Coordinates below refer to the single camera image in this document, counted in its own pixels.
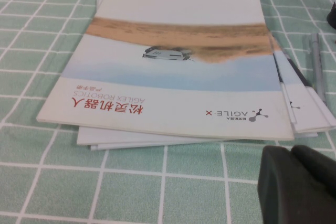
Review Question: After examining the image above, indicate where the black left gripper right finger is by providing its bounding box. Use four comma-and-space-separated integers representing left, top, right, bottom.
291, 144, 336, 204

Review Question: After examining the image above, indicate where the grey pen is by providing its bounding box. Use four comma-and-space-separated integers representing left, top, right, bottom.
303, 33, 329, 106

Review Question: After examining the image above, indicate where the black mesh pen holder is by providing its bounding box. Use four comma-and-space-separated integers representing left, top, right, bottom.
325, 2, 336, 29

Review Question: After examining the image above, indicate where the brochure with black band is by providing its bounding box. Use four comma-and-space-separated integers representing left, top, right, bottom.
278, 50, 336, 134

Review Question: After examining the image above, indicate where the brochure with desert photo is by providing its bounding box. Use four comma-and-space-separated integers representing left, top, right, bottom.
36, 0, 295, 141

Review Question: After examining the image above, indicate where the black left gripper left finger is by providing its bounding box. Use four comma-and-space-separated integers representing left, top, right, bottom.
257, 144, 336, 224

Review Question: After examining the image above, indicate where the white brochure with small logo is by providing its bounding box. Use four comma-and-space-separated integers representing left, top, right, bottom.
271, 35, 299, 132

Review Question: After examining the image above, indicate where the green checked tablecloth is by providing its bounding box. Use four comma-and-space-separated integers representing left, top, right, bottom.
0, 0, 336, 224

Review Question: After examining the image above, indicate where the plain white brochure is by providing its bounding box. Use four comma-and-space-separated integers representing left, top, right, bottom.
76, 0, 320, 152

